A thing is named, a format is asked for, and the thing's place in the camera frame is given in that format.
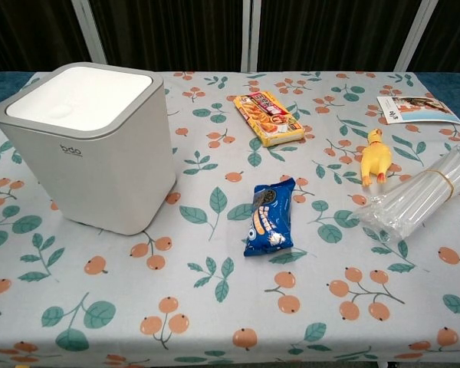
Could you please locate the white plastic container lid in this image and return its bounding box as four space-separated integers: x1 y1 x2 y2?
5 67 155 133

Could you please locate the white lidded trash bin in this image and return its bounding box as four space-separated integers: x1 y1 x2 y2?
0 62 177 236

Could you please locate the blue cookie packet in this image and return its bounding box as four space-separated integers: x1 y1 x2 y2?
243 176 295 258

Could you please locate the yellow snack food box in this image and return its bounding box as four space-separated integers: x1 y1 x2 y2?
232 90 306 149

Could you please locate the fruit and leaf print tablecloth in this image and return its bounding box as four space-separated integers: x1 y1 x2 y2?
0 71 460 365

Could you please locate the yellow rubber chicken toy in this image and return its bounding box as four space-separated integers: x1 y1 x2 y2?
360 128 393 188

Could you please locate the black pleated curtain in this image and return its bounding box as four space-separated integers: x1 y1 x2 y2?
0 0 460 77

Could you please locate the bundle of clear plastic straws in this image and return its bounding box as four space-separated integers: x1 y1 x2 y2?
351 142 460 242

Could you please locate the printed postcard booklet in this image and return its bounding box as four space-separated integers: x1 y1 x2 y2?
376 94 460 127

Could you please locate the tan rubber band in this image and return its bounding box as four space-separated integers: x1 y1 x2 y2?
424 166 457 199

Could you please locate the white vertical frame post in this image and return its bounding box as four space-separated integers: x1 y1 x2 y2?
240 0 262 73

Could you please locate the white slanted frame post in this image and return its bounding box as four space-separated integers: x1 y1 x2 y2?
70 0 109 66
393 0 440 73

